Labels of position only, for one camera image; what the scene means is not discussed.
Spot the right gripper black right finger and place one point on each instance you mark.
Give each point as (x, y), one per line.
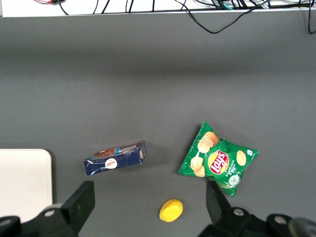
(224, 222)

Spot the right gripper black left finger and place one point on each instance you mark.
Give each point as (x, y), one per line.
(71, 214)

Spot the white rectangular tray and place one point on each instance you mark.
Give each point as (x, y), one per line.
(22, 180)

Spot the dark blue cookie box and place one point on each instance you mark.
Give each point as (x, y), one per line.
(116, 163)

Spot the yellow round plastic lemon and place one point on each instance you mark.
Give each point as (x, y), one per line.
(170, 210)

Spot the green chips bag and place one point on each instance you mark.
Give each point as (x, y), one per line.
(217, 160)

